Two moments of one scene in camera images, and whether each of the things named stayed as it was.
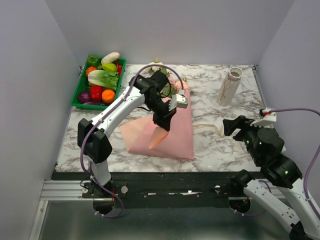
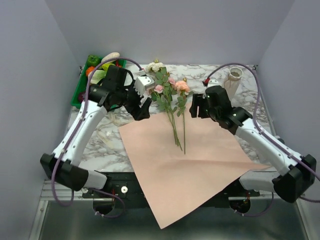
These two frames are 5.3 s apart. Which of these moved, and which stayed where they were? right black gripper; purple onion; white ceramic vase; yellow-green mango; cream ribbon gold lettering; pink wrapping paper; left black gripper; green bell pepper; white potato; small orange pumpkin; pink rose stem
Moved: left black gripper; right black gripper; pink wrapping paper; cream ribbon gold lettering; pink rose stem
Stayed: small orange pumpkin; white potato; yellow-green mango; purple onion; green bell pepper; white ceramic vase
